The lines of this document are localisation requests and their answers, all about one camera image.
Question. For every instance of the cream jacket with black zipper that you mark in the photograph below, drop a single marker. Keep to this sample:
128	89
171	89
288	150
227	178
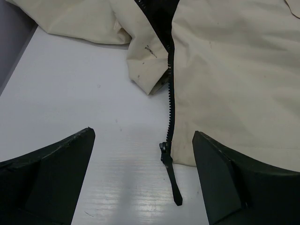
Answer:
235	65

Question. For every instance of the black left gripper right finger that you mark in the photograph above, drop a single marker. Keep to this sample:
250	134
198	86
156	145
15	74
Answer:
239	190

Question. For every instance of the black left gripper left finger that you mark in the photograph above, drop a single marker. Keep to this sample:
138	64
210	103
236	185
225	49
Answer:
43	186

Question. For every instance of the black zipper pull tab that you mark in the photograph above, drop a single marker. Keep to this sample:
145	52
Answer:
168	162

